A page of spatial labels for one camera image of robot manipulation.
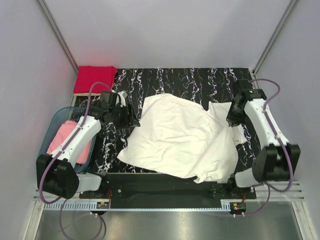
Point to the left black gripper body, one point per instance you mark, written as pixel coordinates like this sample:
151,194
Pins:
119,116

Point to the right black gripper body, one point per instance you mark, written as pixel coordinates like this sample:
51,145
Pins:
235,115

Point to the white t shirt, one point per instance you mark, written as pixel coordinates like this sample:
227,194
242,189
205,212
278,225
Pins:
180,138

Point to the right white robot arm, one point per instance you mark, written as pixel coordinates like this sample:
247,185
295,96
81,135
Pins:
276,163

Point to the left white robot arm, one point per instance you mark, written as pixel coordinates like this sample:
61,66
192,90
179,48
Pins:
56,171

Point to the black marble pattern mat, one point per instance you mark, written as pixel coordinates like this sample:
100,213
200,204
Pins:
199,85

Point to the folded beige t shirt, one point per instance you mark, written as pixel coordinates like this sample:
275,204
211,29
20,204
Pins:
86,94

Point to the teal plastic basket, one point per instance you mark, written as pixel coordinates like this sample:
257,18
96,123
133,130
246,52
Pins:
62,124

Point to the folded red t shirt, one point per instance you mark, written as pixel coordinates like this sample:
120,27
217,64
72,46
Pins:
89,75

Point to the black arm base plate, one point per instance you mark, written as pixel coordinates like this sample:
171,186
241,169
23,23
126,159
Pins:
154,187

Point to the grey slotted cable duct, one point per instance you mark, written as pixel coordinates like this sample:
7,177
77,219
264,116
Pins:
95,205

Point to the left aluminium frame post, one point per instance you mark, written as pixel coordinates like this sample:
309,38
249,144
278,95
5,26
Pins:
57,33

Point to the aluminium frame post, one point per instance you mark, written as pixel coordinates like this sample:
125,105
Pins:
281,23
57,33

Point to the right aluminium frame post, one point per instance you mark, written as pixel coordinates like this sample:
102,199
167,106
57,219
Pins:
281,23

